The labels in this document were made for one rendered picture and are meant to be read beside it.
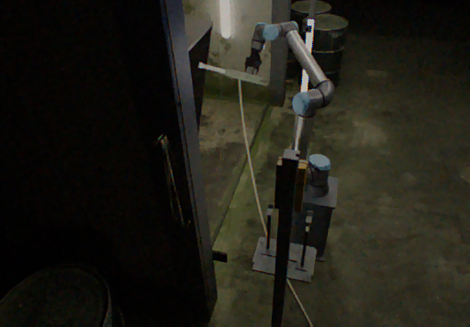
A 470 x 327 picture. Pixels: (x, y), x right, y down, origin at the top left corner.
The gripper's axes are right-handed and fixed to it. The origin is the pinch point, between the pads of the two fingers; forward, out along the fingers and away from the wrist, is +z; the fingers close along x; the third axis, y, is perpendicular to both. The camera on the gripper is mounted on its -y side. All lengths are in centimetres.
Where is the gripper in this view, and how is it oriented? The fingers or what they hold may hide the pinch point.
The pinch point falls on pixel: (249, 79)
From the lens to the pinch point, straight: 248.2
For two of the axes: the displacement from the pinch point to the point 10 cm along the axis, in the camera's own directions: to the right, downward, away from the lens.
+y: -2.9, -3.0, 9.1
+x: -9.2, -1.8, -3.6
